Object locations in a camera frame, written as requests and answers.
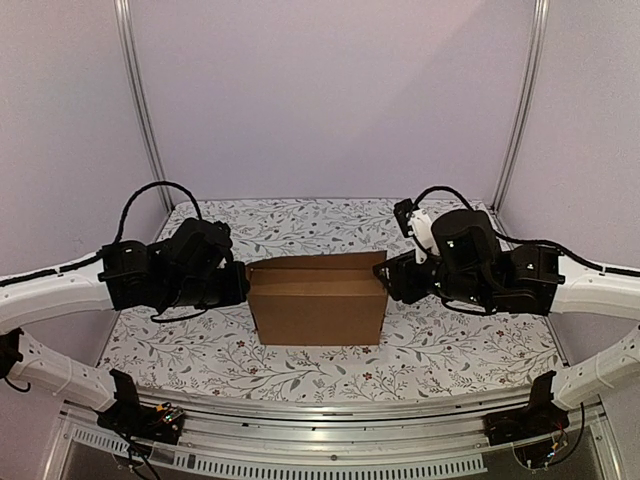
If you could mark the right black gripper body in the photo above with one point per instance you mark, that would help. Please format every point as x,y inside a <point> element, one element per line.
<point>398,279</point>

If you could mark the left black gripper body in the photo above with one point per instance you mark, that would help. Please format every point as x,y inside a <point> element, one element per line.
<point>198,294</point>

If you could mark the brown cardboard box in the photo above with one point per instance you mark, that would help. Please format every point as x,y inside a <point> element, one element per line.
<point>318,300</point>

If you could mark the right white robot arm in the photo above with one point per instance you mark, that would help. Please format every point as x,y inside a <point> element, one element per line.
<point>542,278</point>

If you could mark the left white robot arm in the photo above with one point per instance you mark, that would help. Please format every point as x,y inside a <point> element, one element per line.
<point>116,278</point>

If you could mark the floral patterned table mat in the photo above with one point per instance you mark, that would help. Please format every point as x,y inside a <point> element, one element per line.
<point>426,351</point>

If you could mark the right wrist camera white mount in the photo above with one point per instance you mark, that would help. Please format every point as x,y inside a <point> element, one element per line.
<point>415,223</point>

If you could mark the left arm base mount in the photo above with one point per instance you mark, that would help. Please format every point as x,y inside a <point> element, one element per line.
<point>127,416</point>

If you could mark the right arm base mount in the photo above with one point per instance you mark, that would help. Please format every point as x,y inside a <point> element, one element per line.
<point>536,432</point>

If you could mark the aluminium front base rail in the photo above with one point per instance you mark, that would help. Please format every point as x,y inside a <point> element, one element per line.
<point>231,438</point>

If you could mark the right aluminium corner post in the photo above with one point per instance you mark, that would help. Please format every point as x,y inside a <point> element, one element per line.
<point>525,100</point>

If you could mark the aluminium corner post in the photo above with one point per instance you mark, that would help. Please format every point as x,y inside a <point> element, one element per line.
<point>525,100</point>
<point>124,23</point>

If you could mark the left aluminium corner post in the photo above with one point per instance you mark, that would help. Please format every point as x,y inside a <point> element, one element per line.
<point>124,23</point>

